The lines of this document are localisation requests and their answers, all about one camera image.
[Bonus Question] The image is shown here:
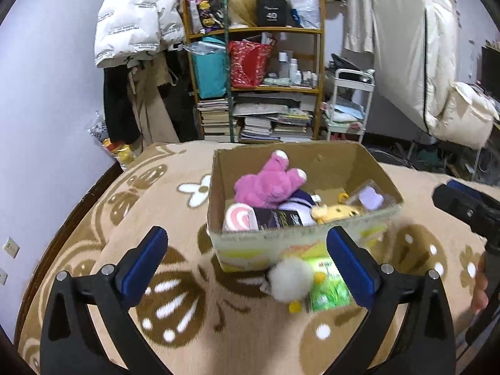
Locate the black hanging garment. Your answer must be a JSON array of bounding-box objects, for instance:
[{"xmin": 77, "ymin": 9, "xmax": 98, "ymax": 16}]
[{"xmin": 164, "ymin": 45, "xmax": 200, "ymax": 143}]

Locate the white trolley cart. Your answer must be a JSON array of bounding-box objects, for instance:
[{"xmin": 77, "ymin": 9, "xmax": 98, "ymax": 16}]
[{"xmin": 322, "ymin": 68, "xmax": 376, "ymax": 143}]

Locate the yellow dog plush toy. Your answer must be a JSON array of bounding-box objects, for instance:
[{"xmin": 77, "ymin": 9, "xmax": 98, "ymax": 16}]
[{"xmin": 310, "ymin": 193, "xmax": 362, "ymax": 224}]

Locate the plastic bag of yellow toys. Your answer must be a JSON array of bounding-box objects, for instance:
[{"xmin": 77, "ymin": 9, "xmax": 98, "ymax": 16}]
[{"xmin": 87, "ymin": 119, "xmax": 137, "ymax": 168}]

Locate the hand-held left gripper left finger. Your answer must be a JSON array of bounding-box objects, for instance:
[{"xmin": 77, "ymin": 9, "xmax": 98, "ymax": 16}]
[{"xmin": 39, "ymin": 226, "xmax": 169, "ymax": 375}]

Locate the thin green pole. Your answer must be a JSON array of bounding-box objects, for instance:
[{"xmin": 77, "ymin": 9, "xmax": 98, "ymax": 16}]
[{"xmin": 222, "ymin": 0, "xmax": 235, "ymax": 143}]

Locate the black coat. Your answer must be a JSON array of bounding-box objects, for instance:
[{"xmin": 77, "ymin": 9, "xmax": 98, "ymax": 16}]
[{"xmin": 102, "ymin": 64, "xmax": 141, "ymax": 145}]

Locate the black box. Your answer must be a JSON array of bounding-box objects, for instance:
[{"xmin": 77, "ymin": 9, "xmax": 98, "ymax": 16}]
[{"xmin": 256, "ymin": 0, "xmax": 290, "ymax": 27}]

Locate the teal shopping bag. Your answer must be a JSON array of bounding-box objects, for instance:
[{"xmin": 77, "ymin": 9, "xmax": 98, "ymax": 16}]
[{"xmin": 191, "ymin": 37, "xmax": 228, "ymax": 99}]

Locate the pile of books and magazines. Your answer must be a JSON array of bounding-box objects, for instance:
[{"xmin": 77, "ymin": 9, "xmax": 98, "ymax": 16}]
[{"xmin": 232, "ymin": 94, "xmax": 317, "ymax": 142}]

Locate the black and pink printed bag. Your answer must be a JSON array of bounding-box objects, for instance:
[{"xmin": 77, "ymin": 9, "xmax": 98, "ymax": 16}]
[{"xmin": 184, "ymin": 0, "xmax": 227, "ymax": 34}]

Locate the black packet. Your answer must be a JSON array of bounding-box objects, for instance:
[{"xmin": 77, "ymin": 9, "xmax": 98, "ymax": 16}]
[{"xmin": 250, "ymin": 207, "xmax": 309, "ymax": 230}]

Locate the crumpled clear plastic bag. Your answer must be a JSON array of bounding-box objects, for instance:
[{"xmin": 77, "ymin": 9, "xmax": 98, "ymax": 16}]
[{"xmin": 182, "ymin": 40, "xmax": 227, "ymax": 55}]

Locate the yellow wooden shelf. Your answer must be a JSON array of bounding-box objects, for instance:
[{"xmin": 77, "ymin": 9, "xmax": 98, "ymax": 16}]
[{"xmin": 182, "ymin": 0, "xmax": 327, "ymax": 143}]

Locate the green snack packet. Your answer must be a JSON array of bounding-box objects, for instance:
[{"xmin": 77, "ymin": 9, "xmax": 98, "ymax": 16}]
[{"xmin": 302, "ymin": 256, "xmax": 352, "ymax": 313}]

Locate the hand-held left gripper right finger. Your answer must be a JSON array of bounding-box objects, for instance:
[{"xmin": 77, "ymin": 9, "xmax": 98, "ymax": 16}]
[{"xmin": 326, "ymin": 227, "xmax": 458, "ymax": 375}]

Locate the person's right hand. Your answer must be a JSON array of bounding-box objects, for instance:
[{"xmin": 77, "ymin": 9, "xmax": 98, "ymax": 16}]
[{"xmin": 471, "ymin": 258, "xmax": 489, "ymax": 314}]

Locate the beige coat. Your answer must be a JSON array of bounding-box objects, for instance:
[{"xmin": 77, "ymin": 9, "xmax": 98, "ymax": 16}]
[{"xmin": 127, "ymin": 52, "xmax": 180, "ymax": 151}]

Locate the pink roll cake plush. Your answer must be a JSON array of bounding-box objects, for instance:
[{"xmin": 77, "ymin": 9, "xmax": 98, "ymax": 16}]
[{"xmin": 222, "ymin": 202, "xmax": 256, "ymax": 232}]

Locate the pink bear plush toy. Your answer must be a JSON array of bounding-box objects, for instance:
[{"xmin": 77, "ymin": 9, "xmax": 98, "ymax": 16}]
[{"xmin": 233, "ymin": 149, "xmax": 307, "ymax": 208}]

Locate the white hanging duvet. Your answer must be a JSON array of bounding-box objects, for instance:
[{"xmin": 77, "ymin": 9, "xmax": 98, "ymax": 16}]
[{"xmin": 369, "ymin": 0, "xmax": 458, "ymax": 137}]

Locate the cream pillow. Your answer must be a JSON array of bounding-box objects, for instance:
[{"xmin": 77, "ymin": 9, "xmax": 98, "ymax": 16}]
[{"xmin": 432, "ymin": 82, "xmax": 498, "ymax": 150}]

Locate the cardboard box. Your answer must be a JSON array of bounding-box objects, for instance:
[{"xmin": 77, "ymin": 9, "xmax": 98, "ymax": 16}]
[{"xmin": 206, "ymin": 141, "xmax": 404, "ymax": 273}]

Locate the red patterned bag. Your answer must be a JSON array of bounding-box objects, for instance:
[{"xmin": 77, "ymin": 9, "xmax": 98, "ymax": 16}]
[{"xmin": 227, "ymin": 40, "xmax": 274, "ymax": 88}]

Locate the group of toiletry bottles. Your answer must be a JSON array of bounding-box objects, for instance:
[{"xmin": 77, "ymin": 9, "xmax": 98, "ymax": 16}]
[{"xmin": 278, "ymin": 51, "xmax": 319, "ymax": 87}]

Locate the blonde wig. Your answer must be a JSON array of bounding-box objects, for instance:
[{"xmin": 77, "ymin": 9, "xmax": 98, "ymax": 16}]
[{"xmin": 227, "ymin": 0, "xmax": 260, "ymax": 28}]

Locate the white curtain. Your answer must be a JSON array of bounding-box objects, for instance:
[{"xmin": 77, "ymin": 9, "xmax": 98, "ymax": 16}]
[{"xmin": 172, "ymin": 0, "xmax": 376, "ymax": 53}]

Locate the white fluffy duck plush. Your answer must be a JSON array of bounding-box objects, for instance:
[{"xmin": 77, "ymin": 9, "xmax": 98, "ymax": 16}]
[{"xmin": 261, "ymin": 257, "xmax": 327, "ymax": 314}]

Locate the stack of books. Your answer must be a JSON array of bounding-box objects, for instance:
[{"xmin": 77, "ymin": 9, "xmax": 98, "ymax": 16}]
[{"xmin": 196, "ymin": 99, "xmax": 231, "ymax": 142}]

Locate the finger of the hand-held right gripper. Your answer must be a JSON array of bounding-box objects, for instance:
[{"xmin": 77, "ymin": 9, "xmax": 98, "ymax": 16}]
[
  {"xmin": 432, "ymin": 183, "xmax": 500, "ymax": 243},
  {"xmin": 447, "ymin": 180, "xmax": 500, "ymax": 212}
]

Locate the white puffer jacket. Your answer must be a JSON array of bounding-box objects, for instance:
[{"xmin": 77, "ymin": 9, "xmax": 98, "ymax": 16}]
[{"xmin": 94, "ymin": 0, "xmax": 186, "ymax": 69}]

